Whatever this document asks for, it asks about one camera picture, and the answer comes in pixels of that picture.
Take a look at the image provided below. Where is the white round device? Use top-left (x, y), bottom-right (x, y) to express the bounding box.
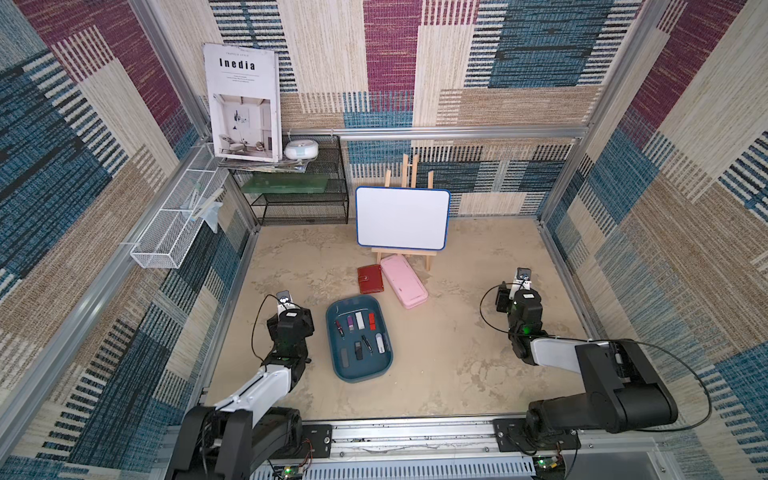
top-left (284, 139), bottom-right (319, 160)

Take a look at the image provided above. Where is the white usb flash drive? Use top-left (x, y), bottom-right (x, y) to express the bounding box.
top-left (355, 311), bottom-right (365, 330)

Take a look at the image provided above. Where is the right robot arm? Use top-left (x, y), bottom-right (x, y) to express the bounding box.
top-left (494, 267), bottom-right (678, 455)

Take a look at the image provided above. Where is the black wire shelf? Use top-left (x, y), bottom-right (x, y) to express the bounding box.
top-left (220, 135), bottom-right (350, 227)

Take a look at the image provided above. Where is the red leather wallet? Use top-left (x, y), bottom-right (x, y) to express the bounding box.
top-left (357, 264), bottom-right (385, 295)

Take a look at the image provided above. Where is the pink pencil case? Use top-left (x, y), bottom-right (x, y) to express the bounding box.
top-left (380, 254), bottom-right (428, 309)

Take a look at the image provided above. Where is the Inedia magazine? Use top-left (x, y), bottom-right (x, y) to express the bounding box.
top-left (203, 43), bottom-right (283, 163)

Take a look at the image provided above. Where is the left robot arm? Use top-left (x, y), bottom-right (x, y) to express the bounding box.
top-left (165, 291), bottom-right (314, 479)

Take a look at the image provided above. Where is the teal plastic storage box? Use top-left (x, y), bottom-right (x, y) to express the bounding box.
top-left (325, 295), bottom-right (394, 383)

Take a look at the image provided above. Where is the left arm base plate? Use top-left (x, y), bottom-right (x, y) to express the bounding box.
top-left (293, 424), bottom-right (333, 460)

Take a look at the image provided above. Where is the black swivel usb drive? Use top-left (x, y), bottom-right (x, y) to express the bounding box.
top-left (361, 335), bottom-right (373, 355)

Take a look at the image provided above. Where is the white board blue frame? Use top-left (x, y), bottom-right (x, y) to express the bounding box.
top-left (355, 186), bottom-right (451, 251)

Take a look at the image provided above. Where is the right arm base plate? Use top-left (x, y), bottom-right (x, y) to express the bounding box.
top-left (492, 417), bottom-right (581, 456)

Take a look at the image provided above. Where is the aluminium front rail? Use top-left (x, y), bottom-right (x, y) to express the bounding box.
top-left (152, 413), bottom-right (667, 480)

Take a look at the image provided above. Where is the white wire basket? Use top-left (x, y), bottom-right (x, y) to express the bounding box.
top-left (130, 143), bottom-right (227, 269)

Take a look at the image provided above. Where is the green board on shelf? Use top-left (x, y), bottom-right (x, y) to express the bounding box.
top-left (241, 173), bottom-right (329, 194)

